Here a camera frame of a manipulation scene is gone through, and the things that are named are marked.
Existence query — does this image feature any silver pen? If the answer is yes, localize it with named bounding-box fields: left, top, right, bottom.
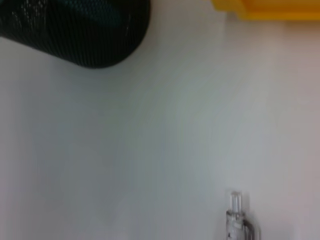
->
left=224, top=190, right=263, bottom=240

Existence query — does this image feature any black mesh pen holder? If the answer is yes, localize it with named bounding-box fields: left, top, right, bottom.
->
left=0, top=0, right=152, bottom=70

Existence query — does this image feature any yellow plastic bin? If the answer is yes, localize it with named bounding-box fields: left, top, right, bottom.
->
left=210, top=0, right=320, bottom=21

